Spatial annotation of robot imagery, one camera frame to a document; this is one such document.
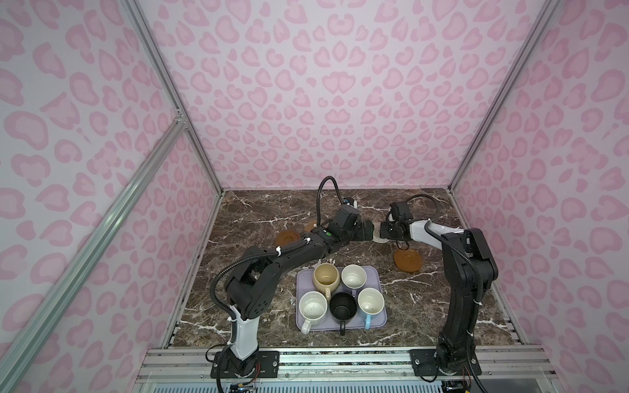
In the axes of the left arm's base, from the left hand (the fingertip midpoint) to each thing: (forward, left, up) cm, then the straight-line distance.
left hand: (367, 223), depth 87 cm
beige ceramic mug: (-14, +15, -15) cm, 25 cm away
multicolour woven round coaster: (+2, -5, -11) cm, 12 cm away
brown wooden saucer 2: (-7, -17, -16) cm, 24 cm away
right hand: (+7, -11, -14) cm, 19 cm away
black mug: (-25, +10, -14) cm, 30 cm away
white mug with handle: (-24, +20, -15) cm, 35 cm away
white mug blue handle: (-23, 0, -14) cm, 27 cm away
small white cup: (-15, +5, -12) cm, 20 cm away
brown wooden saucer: (+5, +31, -15) cm, 35 cm away
